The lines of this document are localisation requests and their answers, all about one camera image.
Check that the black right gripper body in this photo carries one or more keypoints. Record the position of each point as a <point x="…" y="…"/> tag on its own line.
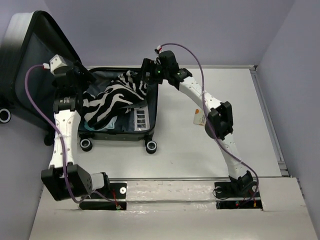
<point x="159" y="73"/>

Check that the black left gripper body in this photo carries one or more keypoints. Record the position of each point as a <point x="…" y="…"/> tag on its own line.
<point x="79" y="78"/>

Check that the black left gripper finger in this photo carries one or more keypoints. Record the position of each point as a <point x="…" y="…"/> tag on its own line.
<point x="83" y="73"/>
<point x="80" y="87"/>

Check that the zebra striped towel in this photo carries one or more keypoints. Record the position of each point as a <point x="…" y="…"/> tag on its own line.
<point x="116" y="99"/>

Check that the white orange eyelid paste packet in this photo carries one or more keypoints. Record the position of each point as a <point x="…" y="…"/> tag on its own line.
<point x="199" y="117"/>

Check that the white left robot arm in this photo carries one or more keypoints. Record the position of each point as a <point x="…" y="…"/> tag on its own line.
<point x="65" y="178"/>

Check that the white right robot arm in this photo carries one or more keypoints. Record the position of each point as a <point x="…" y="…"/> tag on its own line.
<point x="243" y="180"/>

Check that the silver packet with black strips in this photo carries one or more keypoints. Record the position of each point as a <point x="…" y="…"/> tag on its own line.
<point x="141" y="119"/>

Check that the black hard-shell suitcase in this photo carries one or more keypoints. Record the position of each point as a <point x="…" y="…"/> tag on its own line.
<point x="33" y="38"/>

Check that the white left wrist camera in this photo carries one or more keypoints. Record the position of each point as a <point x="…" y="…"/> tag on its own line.
<point x="56" y="62"/>

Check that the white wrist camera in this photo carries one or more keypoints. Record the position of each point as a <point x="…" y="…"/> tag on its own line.
<point x="56" y="62"/>
<point x="158" y="49"/>

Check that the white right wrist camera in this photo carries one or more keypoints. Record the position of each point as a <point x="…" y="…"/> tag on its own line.
<point x="158" y="49"/>

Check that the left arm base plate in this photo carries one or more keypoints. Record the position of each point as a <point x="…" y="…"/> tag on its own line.
<point x="113" y="199"/>

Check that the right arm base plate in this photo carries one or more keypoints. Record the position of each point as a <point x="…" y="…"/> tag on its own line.
<point x="229" y="199"/>

